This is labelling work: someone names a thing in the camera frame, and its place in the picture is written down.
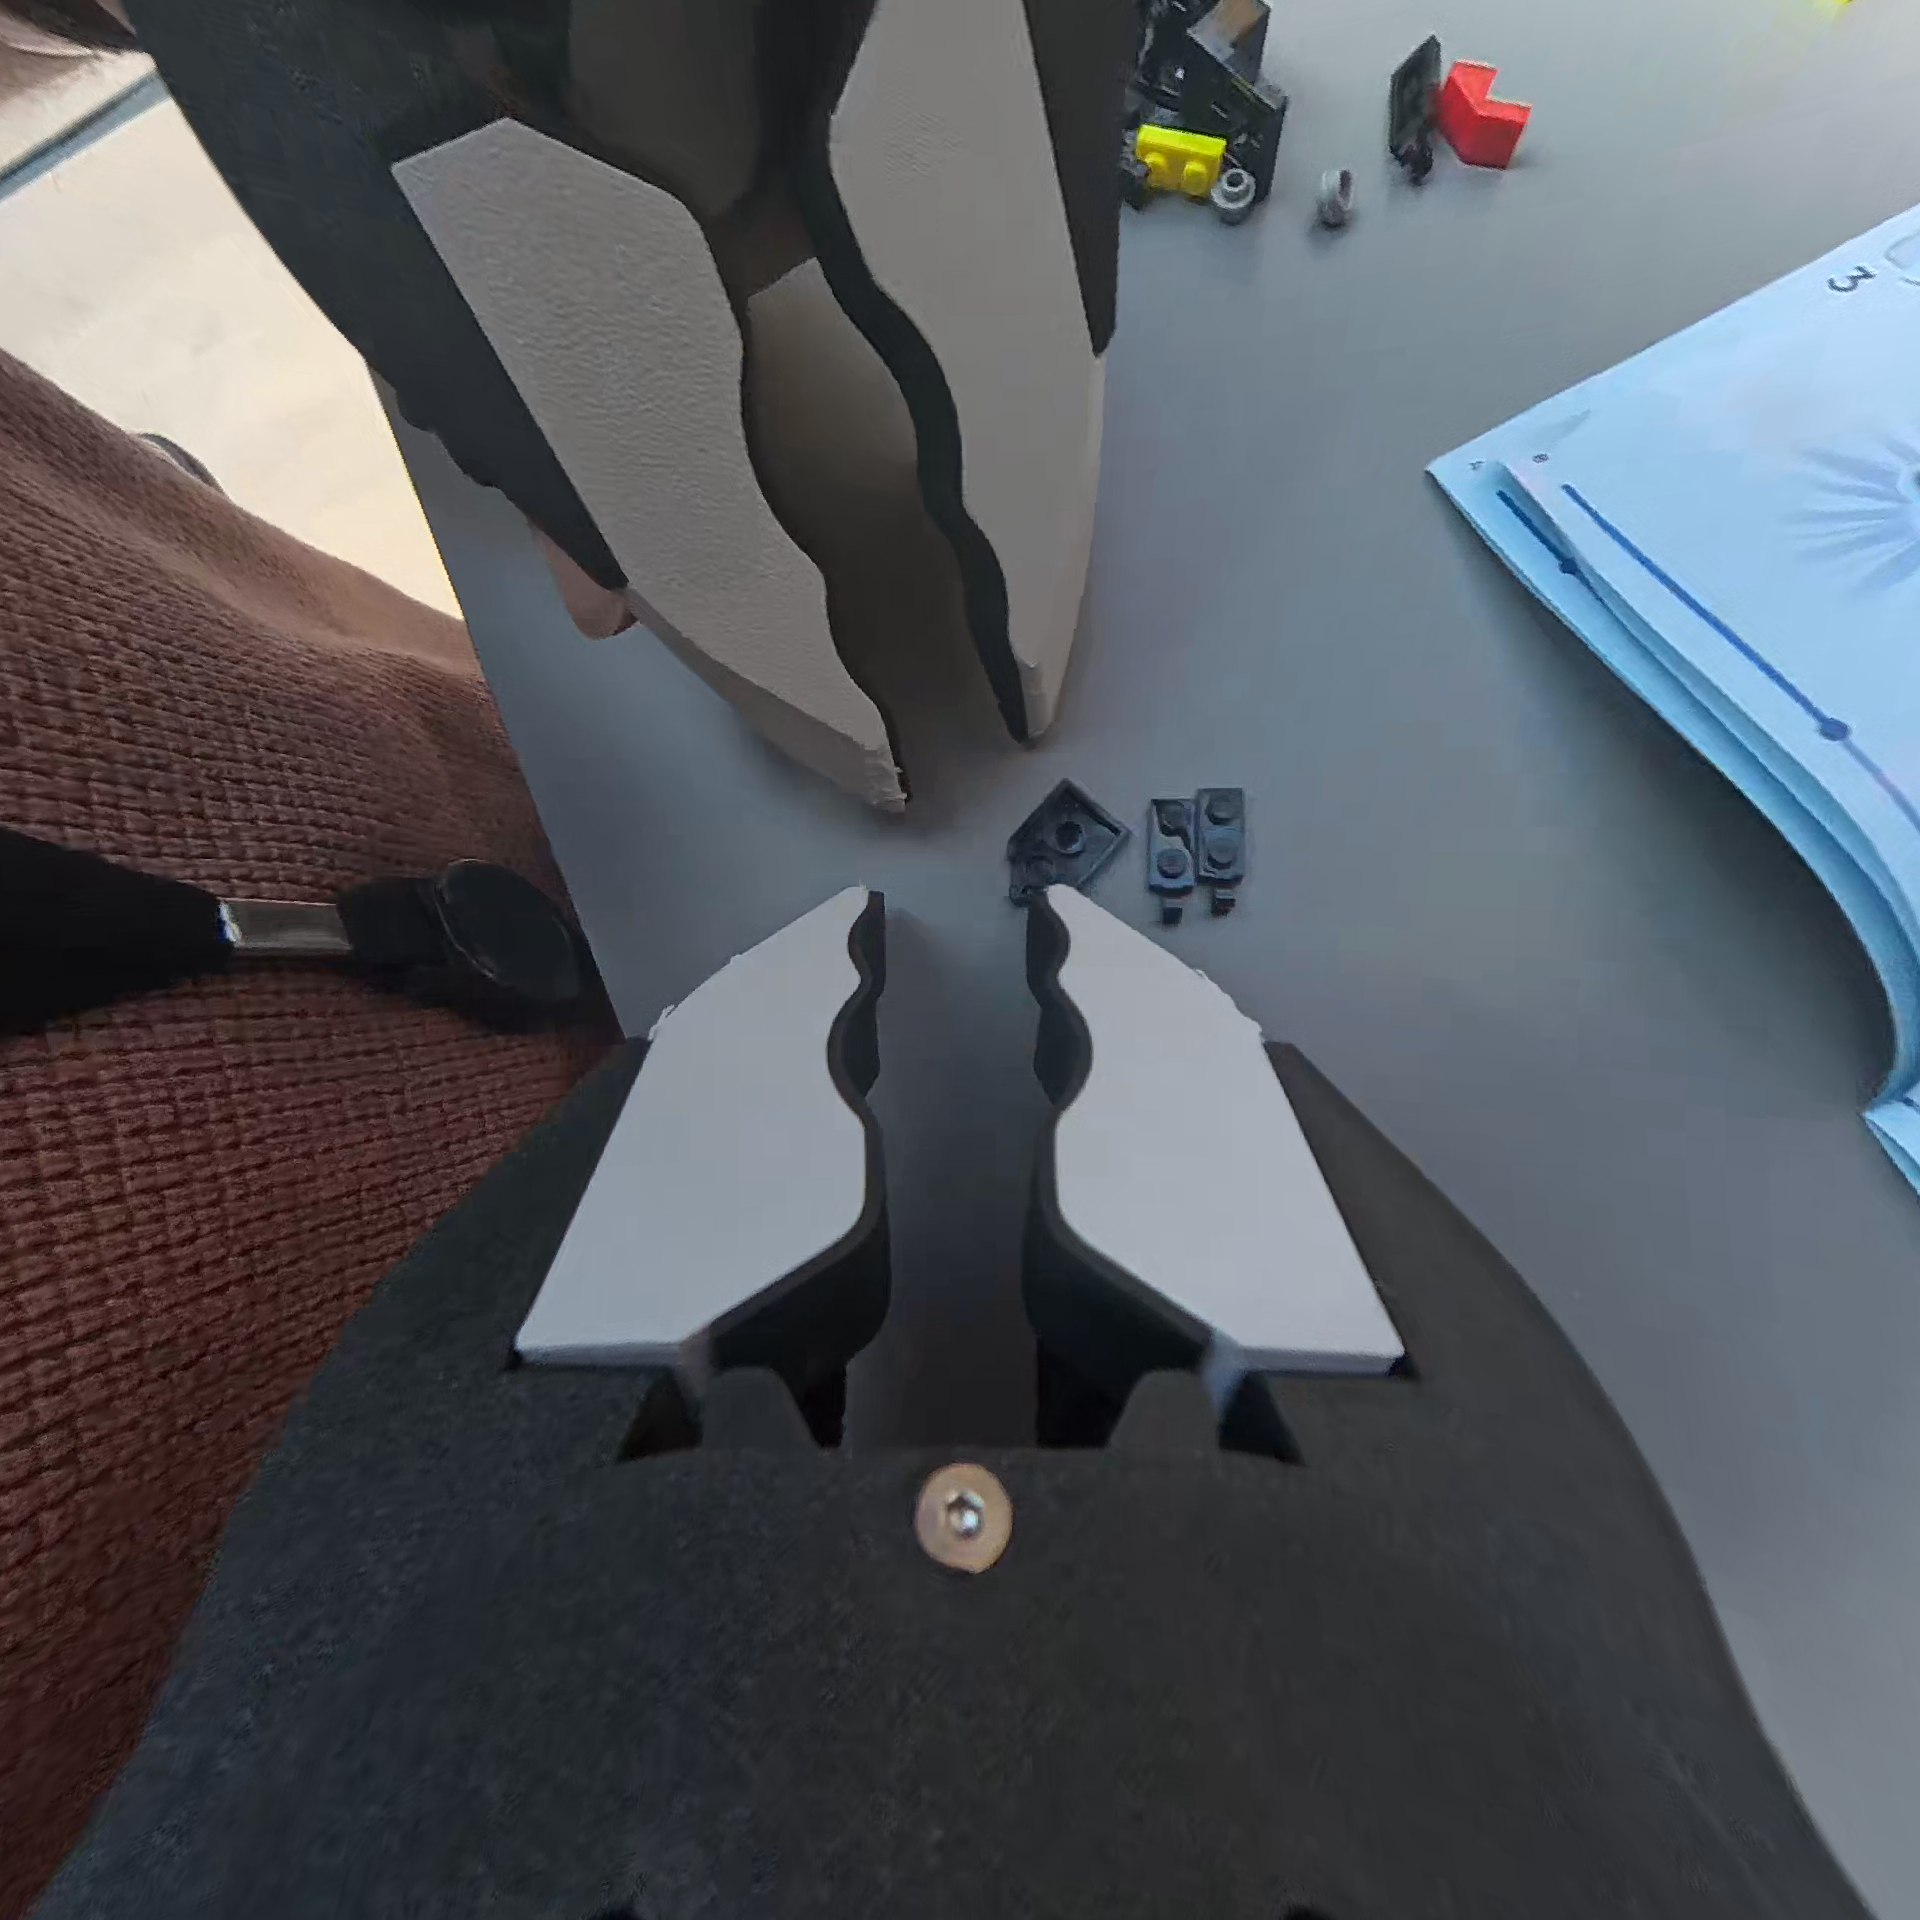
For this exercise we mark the black wedge brick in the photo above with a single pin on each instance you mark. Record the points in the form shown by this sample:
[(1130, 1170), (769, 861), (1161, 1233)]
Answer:
[(1067, 832)]

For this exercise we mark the grey round stud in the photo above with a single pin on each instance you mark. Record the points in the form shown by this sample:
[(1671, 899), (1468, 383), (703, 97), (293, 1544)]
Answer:
[(1232, 193), (1335, 197)]

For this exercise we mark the person's left hand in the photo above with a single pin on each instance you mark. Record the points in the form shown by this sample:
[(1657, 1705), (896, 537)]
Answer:
[(593, 608)]

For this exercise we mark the black flat brick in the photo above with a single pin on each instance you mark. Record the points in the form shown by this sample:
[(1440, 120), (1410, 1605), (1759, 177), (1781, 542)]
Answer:
[(1412, 106)]

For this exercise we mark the yellow plate brick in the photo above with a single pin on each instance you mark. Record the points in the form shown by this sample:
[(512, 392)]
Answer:
[(1177, 153)]

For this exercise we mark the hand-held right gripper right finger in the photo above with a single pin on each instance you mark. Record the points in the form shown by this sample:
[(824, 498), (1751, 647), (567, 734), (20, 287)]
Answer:
[(1200, 1185)]

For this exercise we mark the blue instruction booklet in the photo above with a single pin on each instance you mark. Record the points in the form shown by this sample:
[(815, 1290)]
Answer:
[(1724, 525)]

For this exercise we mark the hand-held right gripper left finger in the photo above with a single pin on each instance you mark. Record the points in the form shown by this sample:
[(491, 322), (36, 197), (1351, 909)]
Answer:
[(705, 1170)]

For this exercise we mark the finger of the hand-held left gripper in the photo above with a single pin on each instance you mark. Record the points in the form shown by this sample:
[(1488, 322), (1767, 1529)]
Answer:
[(989, 299), (628, 422)]

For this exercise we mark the red corner brick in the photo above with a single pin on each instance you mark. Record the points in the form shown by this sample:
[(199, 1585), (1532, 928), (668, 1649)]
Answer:
[(1476, 112)]

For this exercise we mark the multicoloured toy brick assembly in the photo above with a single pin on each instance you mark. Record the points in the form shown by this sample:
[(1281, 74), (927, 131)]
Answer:
[(1223, 89)]

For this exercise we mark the black hinge plate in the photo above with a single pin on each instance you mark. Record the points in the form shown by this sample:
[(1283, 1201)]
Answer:
[(1171, 848), (1218, 832)]

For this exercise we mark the grey mesh shoe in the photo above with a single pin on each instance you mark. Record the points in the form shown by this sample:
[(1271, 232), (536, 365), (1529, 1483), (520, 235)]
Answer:
[(181, 455)]

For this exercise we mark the brown knitted sweater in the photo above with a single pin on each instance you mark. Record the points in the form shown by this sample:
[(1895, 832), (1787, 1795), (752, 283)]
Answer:
[(224, 1201)]

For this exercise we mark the grey desk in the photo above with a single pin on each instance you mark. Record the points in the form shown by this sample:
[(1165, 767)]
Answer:
[(1348, 600)]

